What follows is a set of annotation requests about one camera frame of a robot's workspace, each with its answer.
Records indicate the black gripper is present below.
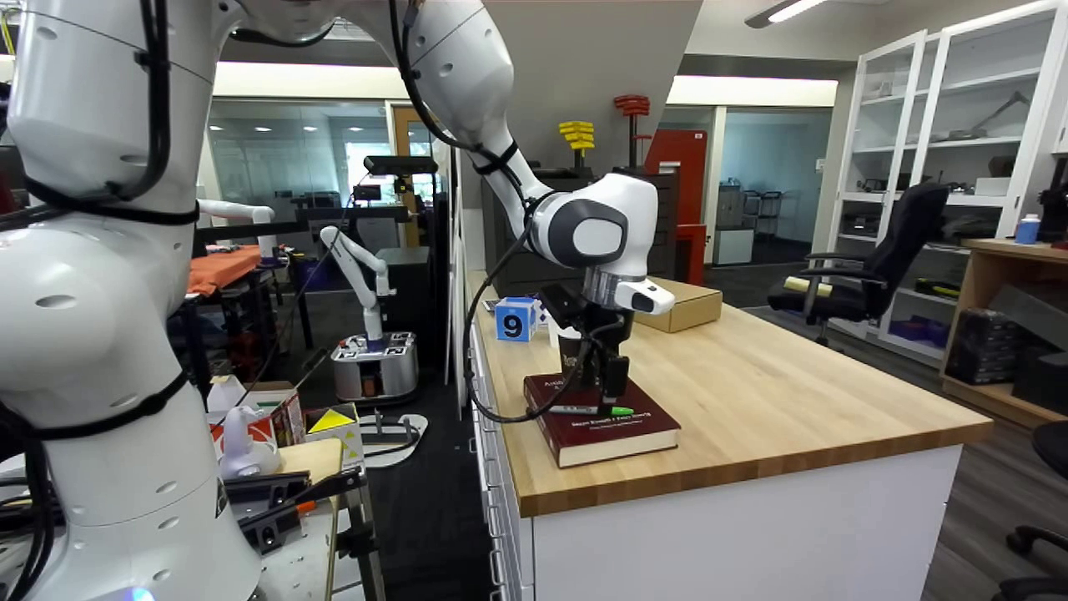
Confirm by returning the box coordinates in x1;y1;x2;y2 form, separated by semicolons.
565;300;637;405

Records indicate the yellow sign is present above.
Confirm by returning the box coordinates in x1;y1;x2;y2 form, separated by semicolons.
557;118;600;153

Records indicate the yellow block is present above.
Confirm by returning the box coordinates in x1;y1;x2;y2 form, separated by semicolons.
304;405;364;445

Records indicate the black mesh office chair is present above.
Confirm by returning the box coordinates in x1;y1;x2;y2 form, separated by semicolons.
777;182;955;342

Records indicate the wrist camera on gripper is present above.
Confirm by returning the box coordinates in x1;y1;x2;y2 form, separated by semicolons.
610;275;681;322

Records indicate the white open shelving unit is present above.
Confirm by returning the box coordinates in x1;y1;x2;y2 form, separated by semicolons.
830;0;1068;253

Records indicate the black swivel chair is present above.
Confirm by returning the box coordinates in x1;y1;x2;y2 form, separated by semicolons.
991;417;1068;601

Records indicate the white spray bottle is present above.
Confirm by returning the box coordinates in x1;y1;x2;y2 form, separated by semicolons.
203;373;284;485

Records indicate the black bar on stand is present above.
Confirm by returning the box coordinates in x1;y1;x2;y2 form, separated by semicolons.
362;150;441;182

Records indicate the black bar clamp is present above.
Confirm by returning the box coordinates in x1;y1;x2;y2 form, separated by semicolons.
222;463;375;556

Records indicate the ceiling light strip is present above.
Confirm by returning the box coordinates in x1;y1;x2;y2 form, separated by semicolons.
743;0;830;34

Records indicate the orange cloth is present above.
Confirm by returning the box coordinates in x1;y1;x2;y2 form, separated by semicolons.
180;243;267;305

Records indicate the red sign on pole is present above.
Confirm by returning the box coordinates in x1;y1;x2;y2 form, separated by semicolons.
610;92;654;173

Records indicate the blue number cube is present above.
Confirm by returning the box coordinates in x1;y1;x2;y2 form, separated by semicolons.
491;294;542;349

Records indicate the flat cardboard box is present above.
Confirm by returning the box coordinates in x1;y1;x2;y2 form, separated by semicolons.
636;279;729;338

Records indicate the wooden shelf with black cases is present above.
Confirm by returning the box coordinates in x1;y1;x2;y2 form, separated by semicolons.
937;235;1068;435

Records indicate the white drawer cabinet under table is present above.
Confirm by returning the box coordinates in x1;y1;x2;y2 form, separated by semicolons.
470;372;967;601

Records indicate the maroon hardcover book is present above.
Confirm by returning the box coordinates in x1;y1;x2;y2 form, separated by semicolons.
520;372;684;472

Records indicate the blue bottle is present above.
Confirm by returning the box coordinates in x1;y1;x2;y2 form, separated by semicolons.
1011;210;1050;246

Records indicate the red cabinet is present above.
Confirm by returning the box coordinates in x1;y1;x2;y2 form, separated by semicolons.
640;126;712;288

